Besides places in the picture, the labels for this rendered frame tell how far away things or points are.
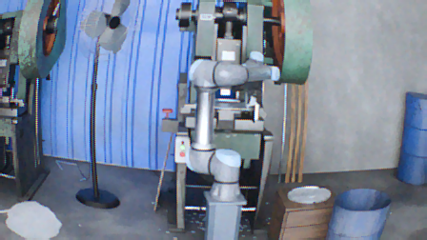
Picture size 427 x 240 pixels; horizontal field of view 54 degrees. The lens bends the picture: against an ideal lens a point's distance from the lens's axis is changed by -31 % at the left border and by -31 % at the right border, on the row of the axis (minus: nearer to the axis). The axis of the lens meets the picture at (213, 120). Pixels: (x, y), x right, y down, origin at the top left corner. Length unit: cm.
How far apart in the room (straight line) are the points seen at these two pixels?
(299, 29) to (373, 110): 210
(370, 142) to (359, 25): 119
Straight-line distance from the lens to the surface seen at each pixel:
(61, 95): 484
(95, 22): 349
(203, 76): 277
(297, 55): 326
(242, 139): 341
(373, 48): 507
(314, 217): 310
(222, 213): 284
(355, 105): 503
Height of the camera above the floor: 137
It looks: 11 degrees down
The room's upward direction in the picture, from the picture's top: 4 degrees clockwise
